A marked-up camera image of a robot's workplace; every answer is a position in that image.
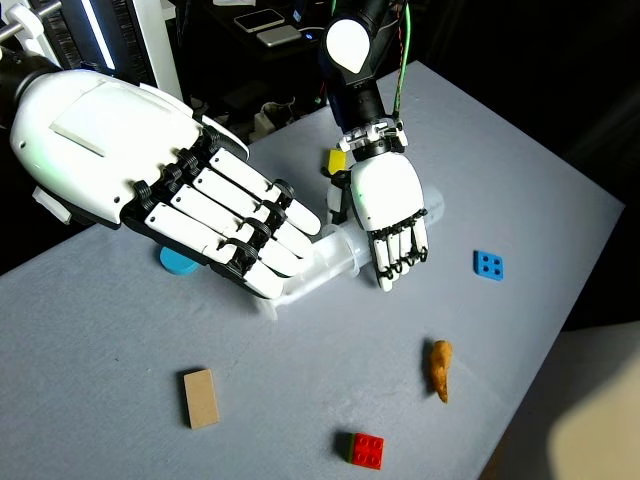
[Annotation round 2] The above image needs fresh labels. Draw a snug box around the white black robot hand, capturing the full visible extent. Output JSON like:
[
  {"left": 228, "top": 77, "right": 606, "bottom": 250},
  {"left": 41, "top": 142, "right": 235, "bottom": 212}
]
[
  {"left": 326, "top": 151, "right": 431, "bottom": 293},
  {"left": 8, "top": 68, "right": 322, "bottom": 300}
]

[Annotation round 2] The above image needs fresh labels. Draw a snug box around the large clear plastic syringe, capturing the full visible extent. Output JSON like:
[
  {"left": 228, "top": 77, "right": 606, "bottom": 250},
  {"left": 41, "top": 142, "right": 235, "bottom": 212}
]
[{"left": 258, "top": 183, "right": 446, "bottom": 321}]

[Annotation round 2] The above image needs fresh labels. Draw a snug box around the yellow block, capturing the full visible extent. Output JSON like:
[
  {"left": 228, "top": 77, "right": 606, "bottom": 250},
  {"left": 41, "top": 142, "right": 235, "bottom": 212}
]
[{"left": 326, "top": 148, "right": 349, "bottom": 177}]

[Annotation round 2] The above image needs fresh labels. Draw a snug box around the black panel with light strip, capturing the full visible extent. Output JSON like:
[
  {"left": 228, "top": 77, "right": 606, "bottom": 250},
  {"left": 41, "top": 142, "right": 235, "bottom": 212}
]
[{"left": 49, "top": 0, "right": 132, "bottom": 76}]

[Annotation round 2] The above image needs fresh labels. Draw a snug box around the blue square four-hole block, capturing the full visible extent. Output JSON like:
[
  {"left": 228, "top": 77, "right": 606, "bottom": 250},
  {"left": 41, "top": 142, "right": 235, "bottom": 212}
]
[{"left": 472, "top": 249, "right": 506, "bottom": 284}]

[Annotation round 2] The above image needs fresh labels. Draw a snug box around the blue round block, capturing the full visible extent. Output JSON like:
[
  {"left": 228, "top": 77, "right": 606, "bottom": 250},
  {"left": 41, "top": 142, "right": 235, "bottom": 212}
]
[{"left": 158, "top": 244, "right": 201, "bottom": 277}]

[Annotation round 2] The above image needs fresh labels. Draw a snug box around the brown toy fried chicken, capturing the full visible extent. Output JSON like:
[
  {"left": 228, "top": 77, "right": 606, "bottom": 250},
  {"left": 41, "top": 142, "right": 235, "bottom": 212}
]
[{"left": 428, "top": 339, "right": 455, "bottom": 404}]

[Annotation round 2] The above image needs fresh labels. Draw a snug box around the silver flat box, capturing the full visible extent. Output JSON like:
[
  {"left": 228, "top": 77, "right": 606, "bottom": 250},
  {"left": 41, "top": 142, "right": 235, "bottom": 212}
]
[{"left": 255, "top": 24, "right": 304, "bottom": 49}]

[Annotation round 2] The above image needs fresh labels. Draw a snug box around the white phone with black screen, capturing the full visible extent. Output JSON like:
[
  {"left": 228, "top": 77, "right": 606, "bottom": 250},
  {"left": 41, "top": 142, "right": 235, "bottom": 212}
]
[{"left": 233, "top": 8, "right": 287, "bottom": 34}]

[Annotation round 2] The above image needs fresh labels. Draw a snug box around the grey table cloth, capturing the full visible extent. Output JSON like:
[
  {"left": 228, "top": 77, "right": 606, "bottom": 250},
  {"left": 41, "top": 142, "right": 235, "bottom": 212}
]
[{"left": 0, "top": 59, "right": 626, "bottom": 480}]

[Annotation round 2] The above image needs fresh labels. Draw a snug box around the red green toy brick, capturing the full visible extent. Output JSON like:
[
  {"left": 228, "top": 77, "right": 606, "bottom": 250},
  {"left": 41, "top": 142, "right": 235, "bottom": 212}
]
[{"left": 345, "top": 431, "right": 387, "bottom": 472}]

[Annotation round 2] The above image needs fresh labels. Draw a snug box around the tan wooden rectangular block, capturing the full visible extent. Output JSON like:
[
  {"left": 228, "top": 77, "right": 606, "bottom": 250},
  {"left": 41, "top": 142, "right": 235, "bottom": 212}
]
[{"left": 182, "top": 368, "right": 222, "bottom": 431}]

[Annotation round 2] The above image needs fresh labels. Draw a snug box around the white upright post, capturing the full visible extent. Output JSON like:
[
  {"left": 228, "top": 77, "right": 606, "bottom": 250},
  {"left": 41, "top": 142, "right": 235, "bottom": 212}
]
[{"left": 130, "top": 0, "right": 184, "bottom": 104}]

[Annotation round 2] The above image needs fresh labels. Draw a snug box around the green cable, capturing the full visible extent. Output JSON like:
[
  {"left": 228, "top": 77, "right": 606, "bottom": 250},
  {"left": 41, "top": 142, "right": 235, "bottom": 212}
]
[{"left": 391, "top": 0, "right": 413, "bottom": 121}]

